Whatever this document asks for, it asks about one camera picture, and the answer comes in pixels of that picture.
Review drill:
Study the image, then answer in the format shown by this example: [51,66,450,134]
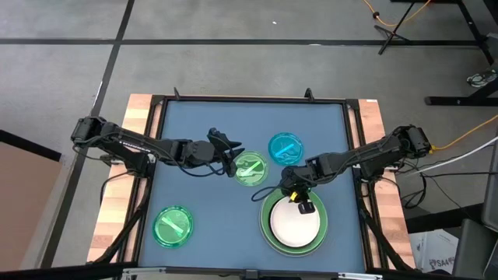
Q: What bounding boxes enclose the opaque green plate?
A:
[259,187,329,257]

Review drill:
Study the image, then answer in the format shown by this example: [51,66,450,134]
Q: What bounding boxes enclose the black table leg frame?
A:
[391,0,498,107]

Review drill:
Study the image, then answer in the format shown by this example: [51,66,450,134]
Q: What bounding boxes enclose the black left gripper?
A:
[193,127,246,178]

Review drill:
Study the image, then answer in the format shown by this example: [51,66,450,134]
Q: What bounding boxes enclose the white cardboard box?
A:
[408,228,461,275]

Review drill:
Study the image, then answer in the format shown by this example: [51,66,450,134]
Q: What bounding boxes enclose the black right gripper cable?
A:
[251,184,291,203]

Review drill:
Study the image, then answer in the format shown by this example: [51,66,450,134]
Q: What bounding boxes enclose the brown cardboard panel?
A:
[0,129,63,271]

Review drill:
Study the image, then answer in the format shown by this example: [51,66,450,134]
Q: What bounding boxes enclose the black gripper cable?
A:
[170,154,231,178]
[251,184,291,203]

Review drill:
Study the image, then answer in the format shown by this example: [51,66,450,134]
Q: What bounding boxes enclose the black floor cable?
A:
[396,154,498,211]

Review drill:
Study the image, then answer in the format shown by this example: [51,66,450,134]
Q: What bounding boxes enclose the dark grey chair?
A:
[452,124,498,280]

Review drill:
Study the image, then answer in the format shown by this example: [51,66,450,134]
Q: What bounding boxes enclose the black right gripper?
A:
[280,164,317,215]

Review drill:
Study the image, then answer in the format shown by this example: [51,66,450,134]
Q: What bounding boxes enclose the clear green plastic plate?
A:
[233,150,270,187]
[152,205,195,249]

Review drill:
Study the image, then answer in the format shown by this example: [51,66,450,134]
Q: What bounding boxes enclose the orange cable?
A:
[361,0,433,28]
[429,114,498,152]

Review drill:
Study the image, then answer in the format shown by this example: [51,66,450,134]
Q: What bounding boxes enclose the clear blue plastic plate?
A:
[267,131,305,167]

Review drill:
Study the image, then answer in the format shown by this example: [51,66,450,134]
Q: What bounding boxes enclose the white cable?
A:
[404,135,498,177]

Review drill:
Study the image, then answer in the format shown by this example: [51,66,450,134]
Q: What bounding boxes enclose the person's shoe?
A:
[466,68,498,89]

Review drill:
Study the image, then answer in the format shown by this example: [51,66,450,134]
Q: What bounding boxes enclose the cream plate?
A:
[269,195,322,249]

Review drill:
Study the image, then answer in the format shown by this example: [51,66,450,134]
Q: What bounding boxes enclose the wooden table side board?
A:
[86,93,164,264]
[352,99,416,270]

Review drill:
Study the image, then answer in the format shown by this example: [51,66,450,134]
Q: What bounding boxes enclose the black tripod stand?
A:
[373,0,419,56]

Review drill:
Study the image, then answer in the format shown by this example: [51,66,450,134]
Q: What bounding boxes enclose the black front rail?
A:
[0,262,498,280]

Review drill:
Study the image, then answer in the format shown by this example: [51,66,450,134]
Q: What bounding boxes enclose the black support strut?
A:
[358,181,414,271]
[93,180,152,266]

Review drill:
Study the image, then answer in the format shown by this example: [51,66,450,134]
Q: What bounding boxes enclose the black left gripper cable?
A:
[170,154,231,178]

